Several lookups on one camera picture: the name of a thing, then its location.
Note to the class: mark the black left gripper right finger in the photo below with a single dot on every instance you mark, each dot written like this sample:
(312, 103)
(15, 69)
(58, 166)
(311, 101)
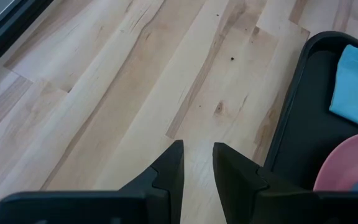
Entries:
(235, 180)

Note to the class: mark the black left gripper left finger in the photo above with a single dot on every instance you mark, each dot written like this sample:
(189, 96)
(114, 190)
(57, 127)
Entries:
(174, 174)

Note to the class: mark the black plastic tray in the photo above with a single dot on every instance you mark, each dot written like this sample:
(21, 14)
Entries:
(306, 124)

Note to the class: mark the pink plate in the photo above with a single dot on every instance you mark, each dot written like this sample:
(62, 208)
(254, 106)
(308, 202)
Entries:
(346, 161)

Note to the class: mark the black metal table frame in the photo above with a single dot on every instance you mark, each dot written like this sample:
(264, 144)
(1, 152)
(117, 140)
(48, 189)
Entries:
(11, 34)

